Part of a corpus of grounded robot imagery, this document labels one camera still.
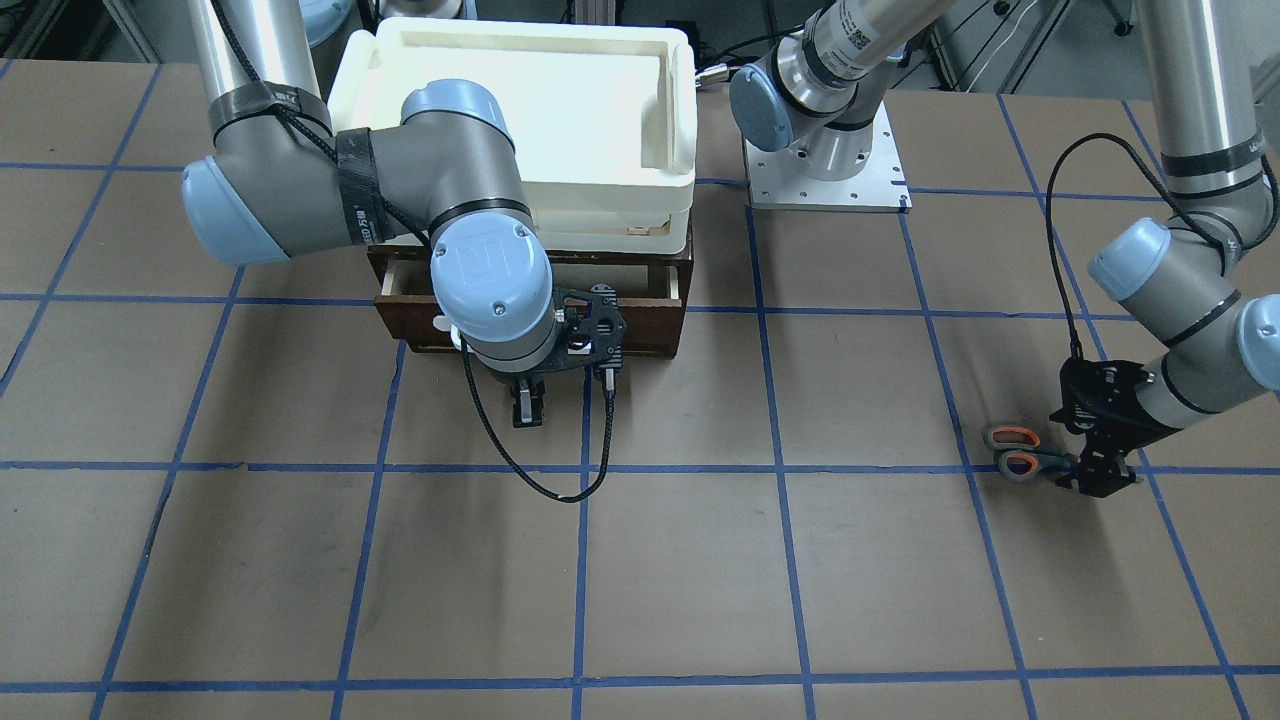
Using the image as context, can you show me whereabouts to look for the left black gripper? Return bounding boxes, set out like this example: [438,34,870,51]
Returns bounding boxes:
[1050,357,1175,498]

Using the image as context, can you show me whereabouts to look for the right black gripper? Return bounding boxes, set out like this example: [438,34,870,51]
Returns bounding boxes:
[507,284,627,428]

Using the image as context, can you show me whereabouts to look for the grey orange scissors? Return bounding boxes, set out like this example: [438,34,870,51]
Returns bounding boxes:
[983,424,1079,487]

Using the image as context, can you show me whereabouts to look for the wooden drawer with white handle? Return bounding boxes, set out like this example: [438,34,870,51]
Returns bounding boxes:
[367,243,694,359]

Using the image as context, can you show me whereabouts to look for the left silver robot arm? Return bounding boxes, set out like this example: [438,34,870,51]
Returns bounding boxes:
[730,1,1277,497]

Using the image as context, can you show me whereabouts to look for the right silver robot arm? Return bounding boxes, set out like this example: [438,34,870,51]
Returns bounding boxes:
[180,1,626,427]

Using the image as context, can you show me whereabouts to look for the dark brown wooden cabinet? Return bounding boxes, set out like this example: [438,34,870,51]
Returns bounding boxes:
[367,231,694,300]

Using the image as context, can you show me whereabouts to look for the cream plastic tray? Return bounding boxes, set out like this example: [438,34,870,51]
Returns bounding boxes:
[328,18,698,255]

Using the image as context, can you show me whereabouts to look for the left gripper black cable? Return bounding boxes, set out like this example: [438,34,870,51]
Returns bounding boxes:
[1044,132,1201,363]

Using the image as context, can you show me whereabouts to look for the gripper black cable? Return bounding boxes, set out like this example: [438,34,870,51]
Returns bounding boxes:
[462,345,617,503]
[1044,132,1201,363]

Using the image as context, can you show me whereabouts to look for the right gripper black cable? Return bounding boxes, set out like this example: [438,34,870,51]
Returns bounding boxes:
[462,345,617,503]

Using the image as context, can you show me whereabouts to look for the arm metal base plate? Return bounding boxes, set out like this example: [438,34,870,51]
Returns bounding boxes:
[742,105,913,213]

